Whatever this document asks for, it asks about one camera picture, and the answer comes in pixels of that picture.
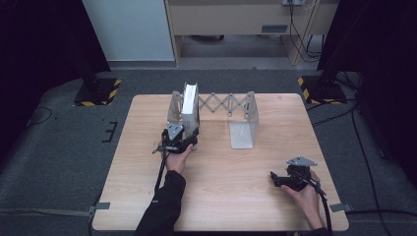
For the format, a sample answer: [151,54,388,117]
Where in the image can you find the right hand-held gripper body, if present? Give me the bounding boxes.
[285,155,319,193]

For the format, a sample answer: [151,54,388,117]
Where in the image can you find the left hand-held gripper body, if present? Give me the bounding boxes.
[151,121,195,155]

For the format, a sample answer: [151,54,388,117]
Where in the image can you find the white book with grey figures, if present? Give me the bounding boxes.
[180,82,202,140]

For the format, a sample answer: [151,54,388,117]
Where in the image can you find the expandable metal book stand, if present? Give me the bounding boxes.
[166,90,261,150]

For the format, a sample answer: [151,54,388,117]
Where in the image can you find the person's left hand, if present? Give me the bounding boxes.
[158,141,195,175]

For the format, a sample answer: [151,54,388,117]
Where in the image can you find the person's right hand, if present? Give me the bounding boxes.
[279,170,327,231]

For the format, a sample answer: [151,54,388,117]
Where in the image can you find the grey tape strip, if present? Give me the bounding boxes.
[87,202,112,218]
[328,203,354,213]

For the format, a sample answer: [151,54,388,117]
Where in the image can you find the black tape floor mark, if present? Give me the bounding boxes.
[100,121,119,144]

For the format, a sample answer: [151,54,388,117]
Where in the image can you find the black stand with striped base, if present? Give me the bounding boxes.
[297,48,348,106]
[73,62,123,107]

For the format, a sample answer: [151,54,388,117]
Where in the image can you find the white panel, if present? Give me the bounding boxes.
[81,0,175,62]

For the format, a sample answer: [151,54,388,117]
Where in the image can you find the light wooden cabinet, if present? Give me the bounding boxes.
[163,0,340,68]

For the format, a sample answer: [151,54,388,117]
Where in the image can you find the black curtain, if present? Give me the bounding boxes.
[316,0,417,180]
[0,0,111,161]

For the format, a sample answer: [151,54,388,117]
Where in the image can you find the left hand-held gripper cable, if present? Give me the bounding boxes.
[153,150,170,198]

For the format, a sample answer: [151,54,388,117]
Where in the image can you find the hand-held gripper cable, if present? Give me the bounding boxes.
[153,150,170,198]
[306,178,332,235]

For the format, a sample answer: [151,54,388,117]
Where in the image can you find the right hand-held gripper cable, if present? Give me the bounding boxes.
[306,178,332,235]

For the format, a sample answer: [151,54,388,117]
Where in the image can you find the black floor cable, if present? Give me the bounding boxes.
[308,97,417,218]

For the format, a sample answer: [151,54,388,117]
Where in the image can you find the thin black looped cable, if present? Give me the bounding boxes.
[26,106,53,128]

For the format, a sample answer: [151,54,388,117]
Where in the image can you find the hanging black cables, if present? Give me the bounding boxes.
[288,3,326,64]

